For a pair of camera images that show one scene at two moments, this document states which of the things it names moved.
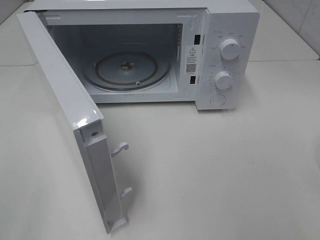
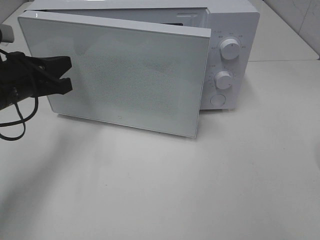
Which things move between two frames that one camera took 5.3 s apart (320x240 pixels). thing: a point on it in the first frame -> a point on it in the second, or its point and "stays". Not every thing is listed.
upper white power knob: (229, 49) stays
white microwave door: (87, 121) -> (147, 76)
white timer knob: (223, 80) stays
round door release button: (217, 100) stays
